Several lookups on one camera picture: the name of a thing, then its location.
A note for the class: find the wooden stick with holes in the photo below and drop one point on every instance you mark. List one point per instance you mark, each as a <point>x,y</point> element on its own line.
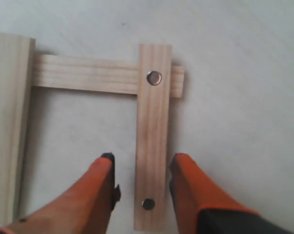
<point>151,136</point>

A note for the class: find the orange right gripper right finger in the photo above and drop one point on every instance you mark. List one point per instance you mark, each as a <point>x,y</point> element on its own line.
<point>202,207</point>

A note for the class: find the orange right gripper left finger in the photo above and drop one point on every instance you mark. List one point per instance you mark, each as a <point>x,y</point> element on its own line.
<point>84,208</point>

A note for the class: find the plain wooden stick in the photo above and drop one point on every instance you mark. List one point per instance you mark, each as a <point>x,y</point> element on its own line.
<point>87,74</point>
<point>16,67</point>

